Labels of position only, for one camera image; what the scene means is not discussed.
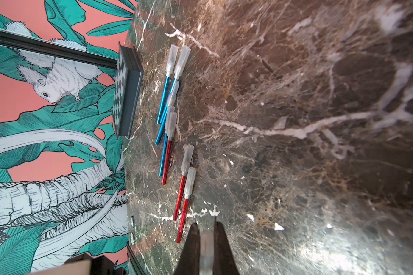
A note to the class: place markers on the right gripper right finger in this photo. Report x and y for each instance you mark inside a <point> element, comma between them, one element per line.
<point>224,262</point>

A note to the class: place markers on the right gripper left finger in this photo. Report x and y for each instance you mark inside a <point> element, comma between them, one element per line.
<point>189,262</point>

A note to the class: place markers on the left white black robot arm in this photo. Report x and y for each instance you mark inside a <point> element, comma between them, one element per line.
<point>85,265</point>

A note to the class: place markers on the blue knife far top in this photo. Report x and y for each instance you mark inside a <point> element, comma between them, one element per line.
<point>168,73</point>

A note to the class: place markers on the black white checkerboard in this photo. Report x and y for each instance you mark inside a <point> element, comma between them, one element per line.
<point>127,90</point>

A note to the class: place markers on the red knife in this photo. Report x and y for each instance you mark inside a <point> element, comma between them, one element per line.
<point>188,153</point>
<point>170,135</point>
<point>189,184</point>

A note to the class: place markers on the left black frame post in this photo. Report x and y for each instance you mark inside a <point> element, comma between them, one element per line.
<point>20,42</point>

